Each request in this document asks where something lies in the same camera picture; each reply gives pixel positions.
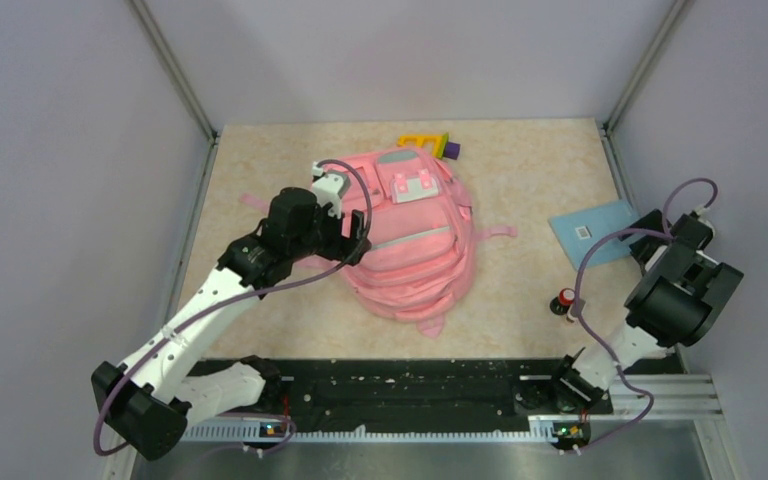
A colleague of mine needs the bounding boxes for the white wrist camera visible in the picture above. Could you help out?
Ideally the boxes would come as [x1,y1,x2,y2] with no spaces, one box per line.
[687,212,716,250]
[311,164,351,219]

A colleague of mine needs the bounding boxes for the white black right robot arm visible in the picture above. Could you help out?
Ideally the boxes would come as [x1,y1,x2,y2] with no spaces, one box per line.
[546,208,744,412]

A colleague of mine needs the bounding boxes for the pink student backpack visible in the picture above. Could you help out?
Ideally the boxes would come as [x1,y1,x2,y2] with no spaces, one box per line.
[238,148,518,339]

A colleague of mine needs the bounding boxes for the aluminium frame rail left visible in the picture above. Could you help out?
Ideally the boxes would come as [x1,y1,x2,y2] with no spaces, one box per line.
[126,1,219,331]

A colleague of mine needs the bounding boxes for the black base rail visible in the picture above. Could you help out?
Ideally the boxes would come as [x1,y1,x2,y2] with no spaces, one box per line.
[185,357,683,435]

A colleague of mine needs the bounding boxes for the aluminium frame rail right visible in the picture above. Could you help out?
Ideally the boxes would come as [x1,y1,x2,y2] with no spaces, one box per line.
[599,0,697,372]

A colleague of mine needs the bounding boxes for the aluminium frame rail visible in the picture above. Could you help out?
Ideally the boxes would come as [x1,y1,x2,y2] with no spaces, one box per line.
[599,0,697,372]
[126,1,219,331]

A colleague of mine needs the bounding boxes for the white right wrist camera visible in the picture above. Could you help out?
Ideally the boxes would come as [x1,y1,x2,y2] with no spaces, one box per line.
[687,212,716,250]

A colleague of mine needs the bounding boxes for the red black stamp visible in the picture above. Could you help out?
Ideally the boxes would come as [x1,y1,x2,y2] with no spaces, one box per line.
[549,288,576,316]

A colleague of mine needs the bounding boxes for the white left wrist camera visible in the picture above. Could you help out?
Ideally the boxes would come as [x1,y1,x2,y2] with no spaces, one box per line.
[311,164,351,219]

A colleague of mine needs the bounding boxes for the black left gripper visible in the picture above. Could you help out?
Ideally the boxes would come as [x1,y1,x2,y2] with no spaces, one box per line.
[290,198,370,265]

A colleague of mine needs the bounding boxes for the yellow green purple toy block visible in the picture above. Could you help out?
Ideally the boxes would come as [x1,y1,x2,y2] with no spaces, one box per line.
[397,132,461,160]

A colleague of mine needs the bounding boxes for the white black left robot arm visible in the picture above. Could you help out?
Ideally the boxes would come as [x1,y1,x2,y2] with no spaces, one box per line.
[91,180,372,460]

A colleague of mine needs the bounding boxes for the light blue notebook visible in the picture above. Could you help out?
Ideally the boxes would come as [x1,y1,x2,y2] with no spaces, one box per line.
[548,200,641,271]

